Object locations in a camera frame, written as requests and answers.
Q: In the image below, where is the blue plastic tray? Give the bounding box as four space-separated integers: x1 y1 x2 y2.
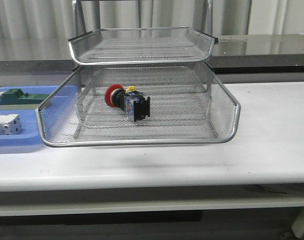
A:
0 85 58 147

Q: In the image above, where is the silver mesh tray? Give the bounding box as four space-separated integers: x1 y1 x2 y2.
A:
36 62 241 147
77 85 209 130
68 26 219 66

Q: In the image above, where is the green terminal block component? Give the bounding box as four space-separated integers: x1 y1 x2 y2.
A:
0 88 49 111

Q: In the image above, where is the grey metal rack frame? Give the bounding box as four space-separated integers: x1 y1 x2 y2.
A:
71 0 219 140

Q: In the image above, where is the red emergency stop button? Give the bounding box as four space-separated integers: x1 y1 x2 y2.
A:
104 84 151 122

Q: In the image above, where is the white table leg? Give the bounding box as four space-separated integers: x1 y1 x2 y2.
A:
291 208 304 239

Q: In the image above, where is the grey stone counter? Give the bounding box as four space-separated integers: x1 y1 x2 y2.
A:
0 34 304 87

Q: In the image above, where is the white circuit breaker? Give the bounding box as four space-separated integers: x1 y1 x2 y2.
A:
0 114 22 135

